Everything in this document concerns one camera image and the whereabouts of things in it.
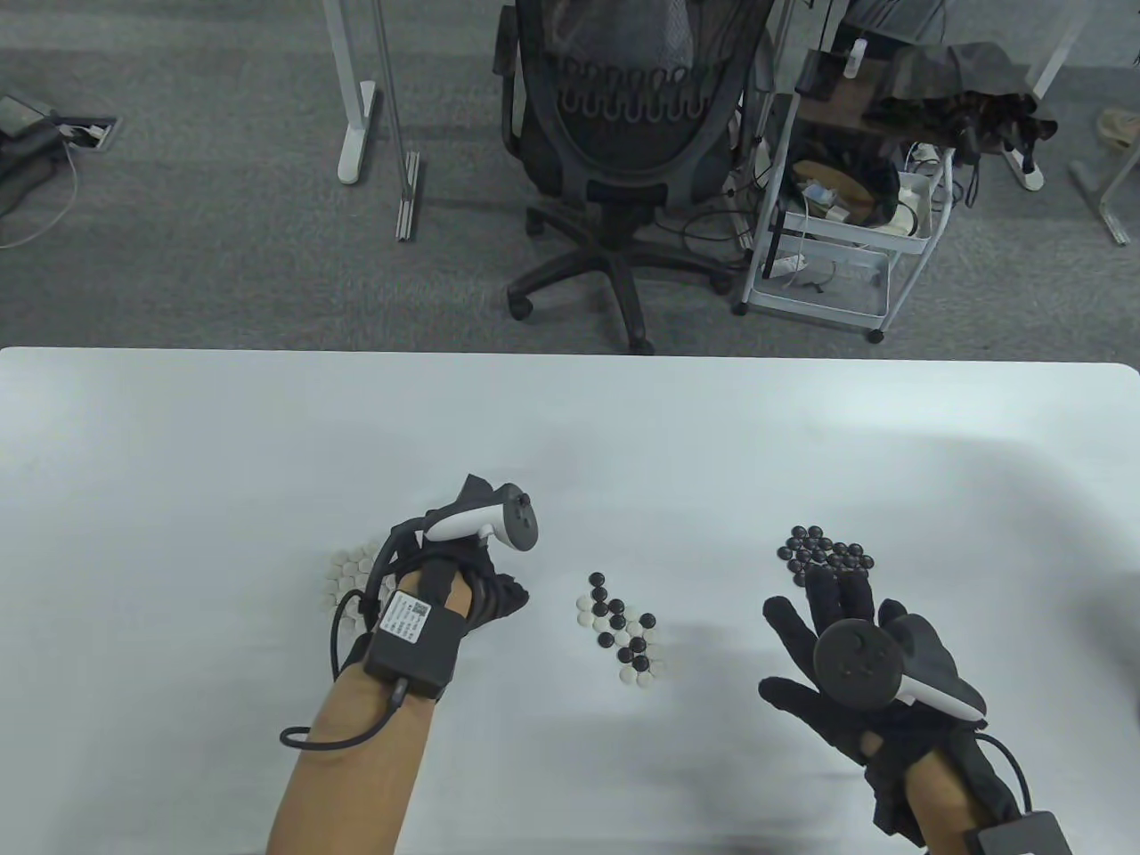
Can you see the black mesh office chair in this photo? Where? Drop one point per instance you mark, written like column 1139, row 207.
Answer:
column 623, row 151

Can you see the black right wrist sensor box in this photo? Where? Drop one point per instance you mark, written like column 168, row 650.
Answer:
column 1020, row 833

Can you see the group of black go stones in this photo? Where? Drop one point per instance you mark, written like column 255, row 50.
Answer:
column 824, row 548

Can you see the white wheeled utility cart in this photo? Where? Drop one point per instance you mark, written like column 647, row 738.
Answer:
column 855, row 298

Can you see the aluminium profile post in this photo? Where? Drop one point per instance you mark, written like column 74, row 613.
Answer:
column 408, row 196

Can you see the dark grey left hand controller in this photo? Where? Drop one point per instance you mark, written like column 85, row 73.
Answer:
column 521, row 517

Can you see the small white bottle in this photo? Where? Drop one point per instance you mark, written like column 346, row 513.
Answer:
column 859, row 58

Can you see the floor socket box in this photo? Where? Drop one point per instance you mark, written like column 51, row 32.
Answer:
column 89, row 134

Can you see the grey white right hand controller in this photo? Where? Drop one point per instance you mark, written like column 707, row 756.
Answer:
column 853, row 663

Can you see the black wrist sensor box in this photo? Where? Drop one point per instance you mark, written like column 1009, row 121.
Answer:
column 1020, row 833
column 414, row 650

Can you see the black phone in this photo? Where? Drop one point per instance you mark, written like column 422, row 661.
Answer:
column 819, row 76

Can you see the person's left forearm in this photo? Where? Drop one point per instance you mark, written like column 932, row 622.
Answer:
column 356, row 784

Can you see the beige shoe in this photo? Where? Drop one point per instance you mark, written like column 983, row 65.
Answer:
column 1120, row 126

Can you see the black crumpled cloth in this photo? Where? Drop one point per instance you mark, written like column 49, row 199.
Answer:
column 962, row 80

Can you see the group of white go stones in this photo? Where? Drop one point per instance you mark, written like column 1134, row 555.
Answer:
column 343, row 570

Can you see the white slanted desk leg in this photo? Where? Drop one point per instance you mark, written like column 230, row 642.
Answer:
column 1055, row 53

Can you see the black left wrist sensor box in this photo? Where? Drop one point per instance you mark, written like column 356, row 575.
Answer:
column 414, row 650

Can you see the black and tan bag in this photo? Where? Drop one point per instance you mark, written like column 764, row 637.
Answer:
column 877, row 191

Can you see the person's right forearm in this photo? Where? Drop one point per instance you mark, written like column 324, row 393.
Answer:
column 940, row 802

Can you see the person's right hand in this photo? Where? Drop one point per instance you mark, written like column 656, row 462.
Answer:
column 882, row 748

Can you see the pile of mixed go stones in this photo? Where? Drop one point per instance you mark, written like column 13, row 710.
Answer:
column 637, row 643

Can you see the white power strip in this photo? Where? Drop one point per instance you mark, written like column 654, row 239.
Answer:
column 784, row 265

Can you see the white power adapter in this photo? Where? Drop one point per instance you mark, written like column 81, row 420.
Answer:
column 916, row 200

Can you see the grey desk leg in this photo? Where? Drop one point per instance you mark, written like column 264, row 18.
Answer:
column 1109, row 209

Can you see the person's left hand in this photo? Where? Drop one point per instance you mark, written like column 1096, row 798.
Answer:
column 485, row 592

